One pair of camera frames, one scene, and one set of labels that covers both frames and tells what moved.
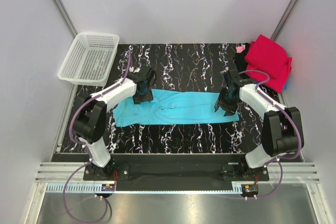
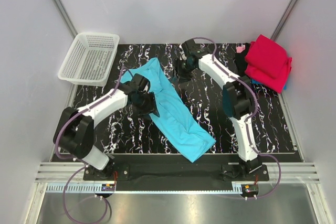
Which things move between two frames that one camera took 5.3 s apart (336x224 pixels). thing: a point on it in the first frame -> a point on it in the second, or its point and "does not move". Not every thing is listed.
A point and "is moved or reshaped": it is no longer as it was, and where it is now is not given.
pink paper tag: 239,49 does not move
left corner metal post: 59,4 does not move
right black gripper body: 228,104 -> 182,70
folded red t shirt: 265,55 does not move
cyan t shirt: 170,107 is moved or reshaped
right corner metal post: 291,5 does not move
